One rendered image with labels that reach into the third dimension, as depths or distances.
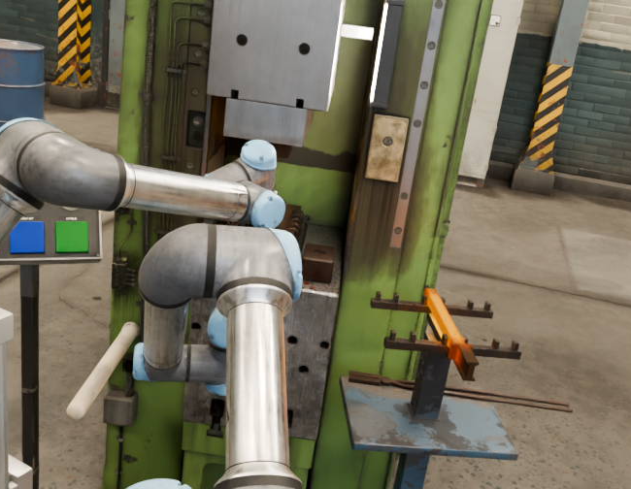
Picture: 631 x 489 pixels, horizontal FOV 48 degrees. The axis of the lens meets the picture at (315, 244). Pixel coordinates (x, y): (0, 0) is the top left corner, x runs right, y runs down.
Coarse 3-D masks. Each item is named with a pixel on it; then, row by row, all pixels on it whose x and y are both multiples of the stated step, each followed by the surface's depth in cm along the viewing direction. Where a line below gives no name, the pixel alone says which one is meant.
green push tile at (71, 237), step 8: (56, 224) 170; (64, 224) 171; (72, 224) 172; (80, 224) 172; (56, 232) 170; (64, 232) 171; (72, 232) 171; (80, 232) 172; (56, 240) 170; (64, 240) 170; (72, 240) 171; (80, 240) 172; (56, 248) 170; (64, 248) 170; (72, 248) 171; (80, 248) 172
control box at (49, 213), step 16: (48, 208) 171; (64, 208) 172; (48, 224) 170; (96, 224) 175; (48, 240) 170; (96, 240) 174; (0, 256) 165; (16, 256) 166; (32, 256) 168; (48, 256) 169; (64, 256) 171; (80, 256) 172; (96, 256) 173
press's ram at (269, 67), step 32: (224, 0) 167; (256, 0) 166; (288, 0) 166; (320, 0) 165; (224, 32) 169; (256, 32) 169; (288, 32) 168; (320, 32) 168; (352, 32) 186; (224, 64) 172; (256, 64) 171; (288, 64) 171; (320, 64) 170; (224, 96) 174; (256, 96) 174; (288, 96) 173; (320, 96) 173
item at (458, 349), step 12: (432, 300) 178; (432, 312) 176; (444, 312) 172; (444, 324) 166; (456, 336) 161; (456, 348) 155; (468, 348) 153; (456, 360) 156; (468, 360) 148; (468, 372) 148
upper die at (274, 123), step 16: (240, 112) 175; (256, 112) 175; (272, 112) 175; (288, 112) 174; (304, 112) 174; (224, 128) 177; (240, 128) 176; (256, 128) 176; (272, 128) 176; (288, 128) 176; (304, 128) 176; (288, 144) 177
